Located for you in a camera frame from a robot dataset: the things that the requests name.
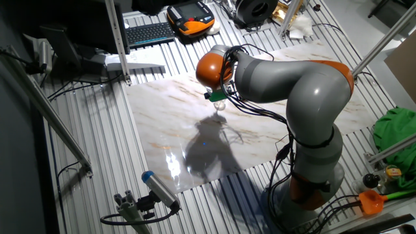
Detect aluminium frame bar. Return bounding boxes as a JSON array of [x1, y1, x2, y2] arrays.
[[351, 1, 416, 78], [363, 135, 416, 165]]

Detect green cloth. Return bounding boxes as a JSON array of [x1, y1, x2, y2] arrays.
[[372, 107, 416, 189]]

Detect short aluminium post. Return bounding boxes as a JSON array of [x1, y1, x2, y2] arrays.
[[278, 0, 302, 39]]

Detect orange black teach pendant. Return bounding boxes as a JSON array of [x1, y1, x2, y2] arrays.
[[166, 1, 216, 36]]

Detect black capped clear bottle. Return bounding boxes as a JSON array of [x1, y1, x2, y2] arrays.
[[352, 173, 381, 194]]

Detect black round spool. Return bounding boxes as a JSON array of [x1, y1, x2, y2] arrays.
[[234, 0, 280, 29]]

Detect yellow lidded small jar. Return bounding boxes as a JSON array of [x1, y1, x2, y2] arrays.
[[384, 164, 403, 181]]

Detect white marble pattern mat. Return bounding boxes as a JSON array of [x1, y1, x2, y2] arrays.
[[125, 39, 378, 194]]

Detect black computer keyboard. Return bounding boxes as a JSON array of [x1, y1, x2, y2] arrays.
[[125, 21, 176, 49]]

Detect silver camera with blue cap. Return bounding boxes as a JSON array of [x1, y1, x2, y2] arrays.
[[141, 170, 181, 211]]

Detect aluminium profile beside monitor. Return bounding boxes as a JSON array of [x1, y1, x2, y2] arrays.
[[104, 0, 133, 86]]

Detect long diagonal aluminium bar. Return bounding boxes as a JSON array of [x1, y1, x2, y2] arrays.
[[5, 45, 94, 178]]

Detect white crumpled tissue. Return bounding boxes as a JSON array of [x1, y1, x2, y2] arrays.
[[288, 14, 315, 40]]

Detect green tool handle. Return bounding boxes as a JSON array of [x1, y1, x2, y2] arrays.
[[385, 189, 416, 201]]

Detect brown cardboard sheet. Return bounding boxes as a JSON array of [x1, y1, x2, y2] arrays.
[[384, 38, 416, 105]]

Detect black computer monitor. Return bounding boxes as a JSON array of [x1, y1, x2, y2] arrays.
[[19, 0, 131, 55]]

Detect white rounded mouse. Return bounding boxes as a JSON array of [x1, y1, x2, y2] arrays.
[[206, 21, 221, 36]]

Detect black camera cable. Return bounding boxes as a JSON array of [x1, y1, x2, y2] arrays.
[[99, 207, 178, 226]]

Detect grey camera mount profile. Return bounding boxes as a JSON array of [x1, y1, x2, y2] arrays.
[[113, 190, 152, 234]]

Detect silver cylinder device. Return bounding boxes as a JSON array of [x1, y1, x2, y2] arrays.
[[38, 39, 53, 74]]

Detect gold foil wrapper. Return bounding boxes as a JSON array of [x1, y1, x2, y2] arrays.
[[272, 3, 293, 24]]

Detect orange plastic funnel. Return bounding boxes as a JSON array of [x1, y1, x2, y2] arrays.
[[359, 190, 388, 215]]

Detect white paper sheet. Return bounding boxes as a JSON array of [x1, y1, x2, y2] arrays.
[[104, 48, 166, 72]]

